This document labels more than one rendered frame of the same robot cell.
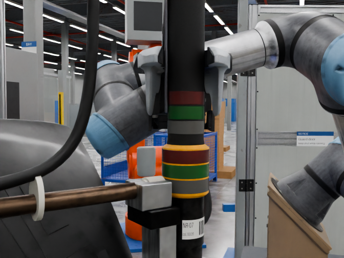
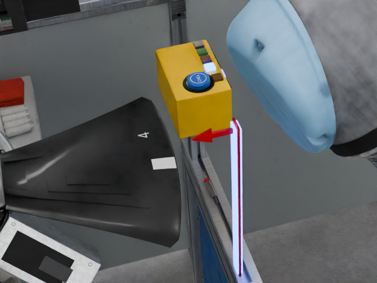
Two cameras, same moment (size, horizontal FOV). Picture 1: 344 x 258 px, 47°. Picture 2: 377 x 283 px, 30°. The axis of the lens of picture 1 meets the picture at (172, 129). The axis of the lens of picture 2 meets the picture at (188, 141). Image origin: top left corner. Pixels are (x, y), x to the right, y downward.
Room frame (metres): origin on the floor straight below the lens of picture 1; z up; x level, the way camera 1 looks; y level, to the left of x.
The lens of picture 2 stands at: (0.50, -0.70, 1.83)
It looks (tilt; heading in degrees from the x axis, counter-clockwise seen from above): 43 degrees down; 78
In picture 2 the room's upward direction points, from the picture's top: 4 degrees counter-clockwise
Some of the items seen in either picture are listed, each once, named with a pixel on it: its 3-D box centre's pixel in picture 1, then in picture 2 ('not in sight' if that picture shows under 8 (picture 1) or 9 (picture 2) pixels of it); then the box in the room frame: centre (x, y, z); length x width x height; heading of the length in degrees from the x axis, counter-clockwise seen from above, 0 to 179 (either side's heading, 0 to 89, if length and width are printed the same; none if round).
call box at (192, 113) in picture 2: not in sight; (193, 90); (0.72, 0.28, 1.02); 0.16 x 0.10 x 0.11; 90
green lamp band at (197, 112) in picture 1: (186, 112); not in sight; (0.36, -0.01, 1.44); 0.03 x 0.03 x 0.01
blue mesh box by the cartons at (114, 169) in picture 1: (135, 156); not in sight; (7.67, 0.70, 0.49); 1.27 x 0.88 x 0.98; 162
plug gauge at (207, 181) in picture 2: not in sight; (210, 188); (0.72, 0.18, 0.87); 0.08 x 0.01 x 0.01; 91
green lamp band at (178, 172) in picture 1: (185, 168); not in sight; (0.36, -0.01, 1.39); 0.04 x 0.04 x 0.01
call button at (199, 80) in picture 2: not in sight; (198, 81); (0.72, 0.24, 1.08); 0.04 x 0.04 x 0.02
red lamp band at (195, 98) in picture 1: (186, 98); not in sight; (0.36, -0.01, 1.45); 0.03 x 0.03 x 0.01
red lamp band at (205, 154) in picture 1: (185, 154); not in sight; (0.36, -0.01, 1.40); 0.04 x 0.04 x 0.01
